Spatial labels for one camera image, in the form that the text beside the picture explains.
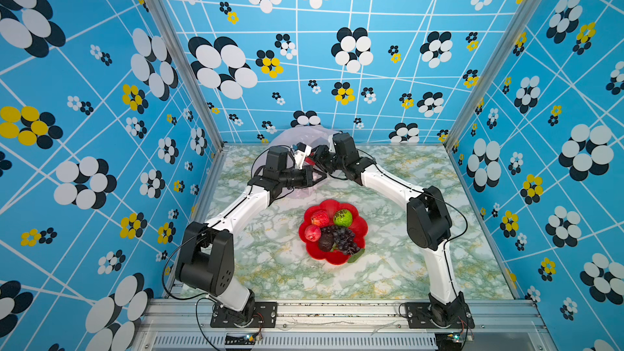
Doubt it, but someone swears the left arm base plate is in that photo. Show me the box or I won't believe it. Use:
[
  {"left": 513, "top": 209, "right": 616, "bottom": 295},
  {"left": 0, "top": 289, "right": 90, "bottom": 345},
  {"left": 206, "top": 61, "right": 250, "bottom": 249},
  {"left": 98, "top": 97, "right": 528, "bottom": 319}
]
[{"left": 210, "top": 302, "right": 278, "bottom": 328}]

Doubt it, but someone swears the green custard apple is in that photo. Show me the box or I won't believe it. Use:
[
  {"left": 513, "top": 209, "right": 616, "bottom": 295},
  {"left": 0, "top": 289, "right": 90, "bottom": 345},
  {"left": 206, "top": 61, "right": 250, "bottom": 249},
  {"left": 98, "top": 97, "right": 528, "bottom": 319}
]
[{"left": 333, "top": 209, "right": 354, "bottom": 228}]

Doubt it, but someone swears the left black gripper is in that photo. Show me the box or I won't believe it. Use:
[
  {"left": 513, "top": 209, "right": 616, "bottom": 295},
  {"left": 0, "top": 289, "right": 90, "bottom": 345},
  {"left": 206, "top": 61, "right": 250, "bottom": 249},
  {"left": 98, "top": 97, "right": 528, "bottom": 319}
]
[{"left": 279, "top": 166, "right": 326, "bottom": 190}]

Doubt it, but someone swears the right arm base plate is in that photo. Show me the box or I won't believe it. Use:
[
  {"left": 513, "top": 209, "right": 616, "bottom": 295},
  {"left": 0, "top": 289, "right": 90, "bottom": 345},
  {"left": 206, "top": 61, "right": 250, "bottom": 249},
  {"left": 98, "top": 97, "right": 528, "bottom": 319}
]
[{"left": 400, "top": 300, "right": 475, "bottom": 330}]

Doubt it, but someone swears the dark purple grape bunch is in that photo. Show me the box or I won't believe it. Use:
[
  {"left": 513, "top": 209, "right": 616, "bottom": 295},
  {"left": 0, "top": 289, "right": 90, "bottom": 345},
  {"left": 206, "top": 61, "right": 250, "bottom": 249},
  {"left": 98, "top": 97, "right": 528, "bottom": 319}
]
[{"left": 321, "top": 225, "right": 361, "bottom": 255}]

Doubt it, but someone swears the left aluminium corner post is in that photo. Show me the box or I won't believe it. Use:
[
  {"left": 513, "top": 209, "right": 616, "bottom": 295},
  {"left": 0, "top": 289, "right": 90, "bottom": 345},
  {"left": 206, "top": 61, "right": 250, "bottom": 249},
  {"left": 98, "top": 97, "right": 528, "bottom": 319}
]
[{"left": 146, "top": 0, "right": 224, "bottom": 154}]

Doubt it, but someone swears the red flower-shaped plate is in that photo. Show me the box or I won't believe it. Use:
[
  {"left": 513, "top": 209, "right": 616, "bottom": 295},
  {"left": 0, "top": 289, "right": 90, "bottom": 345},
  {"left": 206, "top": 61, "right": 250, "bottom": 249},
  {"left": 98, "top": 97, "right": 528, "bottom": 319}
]
[{"left": 298, "top": 199, "right": 368, "bottom": 266}]

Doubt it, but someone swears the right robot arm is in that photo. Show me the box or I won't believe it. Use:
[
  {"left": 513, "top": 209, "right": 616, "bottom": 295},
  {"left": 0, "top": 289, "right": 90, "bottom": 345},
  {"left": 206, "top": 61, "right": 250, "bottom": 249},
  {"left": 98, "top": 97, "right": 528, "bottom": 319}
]
[{"left": 311, "top": 133, "right": 474, "bottom": 328}]

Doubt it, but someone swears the green leaf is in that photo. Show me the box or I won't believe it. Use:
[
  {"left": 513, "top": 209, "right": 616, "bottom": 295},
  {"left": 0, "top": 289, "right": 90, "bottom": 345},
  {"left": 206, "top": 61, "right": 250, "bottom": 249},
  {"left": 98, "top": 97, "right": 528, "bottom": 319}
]
[{"left": 347, "top": 248, "right": 365, "bottom": 263}]

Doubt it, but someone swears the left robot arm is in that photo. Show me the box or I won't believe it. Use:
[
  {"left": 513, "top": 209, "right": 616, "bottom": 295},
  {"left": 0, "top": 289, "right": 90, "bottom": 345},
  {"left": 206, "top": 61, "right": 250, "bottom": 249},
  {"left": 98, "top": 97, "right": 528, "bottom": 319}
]
[{"left": 175, "top": 143, "right": 327, "bottom": 325}]

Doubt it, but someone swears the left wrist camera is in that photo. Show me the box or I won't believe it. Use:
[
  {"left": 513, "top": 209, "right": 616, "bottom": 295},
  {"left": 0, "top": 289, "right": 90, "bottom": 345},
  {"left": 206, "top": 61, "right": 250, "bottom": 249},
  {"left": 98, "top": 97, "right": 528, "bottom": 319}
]
[{"left": 293, "top": 142, "right": 312, "bottom": 169}]

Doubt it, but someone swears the aluminium front rail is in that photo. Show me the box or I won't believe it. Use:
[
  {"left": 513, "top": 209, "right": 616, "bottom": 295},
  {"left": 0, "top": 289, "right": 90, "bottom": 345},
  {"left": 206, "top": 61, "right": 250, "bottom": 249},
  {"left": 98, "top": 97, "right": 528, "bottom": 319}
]
[{"left": 131, "top": 300, "right": 556, "bottom": 350}]

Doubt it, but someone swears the pink plastic bag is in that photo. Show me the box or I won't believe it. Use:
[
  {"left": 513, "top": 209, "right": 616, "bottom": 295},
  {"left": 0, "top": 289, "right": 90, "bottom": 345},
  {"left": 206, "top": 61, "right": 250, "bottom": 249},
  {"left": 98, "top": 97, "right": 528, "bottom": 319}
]
[{"left": 269, "top": 125, "right": 338, "bottom": 154}]

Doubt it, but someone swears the red strawberry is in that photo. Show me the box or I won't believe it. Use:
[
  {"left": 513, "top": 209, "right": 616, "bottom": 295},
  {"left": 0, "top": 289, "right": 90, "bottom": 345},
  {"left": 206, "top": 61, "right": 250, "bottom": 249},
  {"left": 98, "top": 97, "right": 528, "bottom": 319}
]
[{"left": 310, "top": 210, "right": 333, "bottom": 228}]

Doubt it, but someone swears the pink red apple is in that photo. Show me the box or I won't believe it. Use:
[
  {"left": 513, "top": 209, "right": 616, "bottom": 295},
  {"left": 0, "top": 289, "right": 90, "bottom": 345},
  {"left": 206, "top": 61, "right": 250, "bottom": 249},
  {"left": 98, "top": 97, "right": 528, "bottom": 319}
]
[{"left": 304, "top": 224, "right": 322, "bottom": 242}]

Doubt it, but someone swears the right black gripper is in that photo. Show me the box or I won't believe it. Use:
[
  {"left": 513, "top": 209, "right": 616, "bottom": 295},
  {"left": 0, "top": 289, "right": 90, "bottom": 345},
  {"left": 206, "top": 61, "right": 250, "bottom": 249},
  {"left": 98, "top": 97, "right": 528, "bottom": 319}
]
[{"left": 308, "top": 145, "right": 347, "bottom": 175}]

